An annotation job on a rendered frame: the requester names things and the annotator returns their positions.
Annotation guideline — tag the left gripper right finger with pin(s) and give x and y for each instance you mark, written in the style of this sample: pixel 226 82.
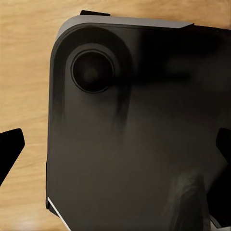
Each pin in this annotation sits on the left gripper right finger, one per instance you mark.
pixel 223 143

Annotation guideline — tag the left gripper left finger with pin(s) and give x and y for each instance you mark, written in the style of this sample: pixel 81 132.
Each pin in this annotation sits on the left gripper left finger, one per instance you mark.
pixel 11 144

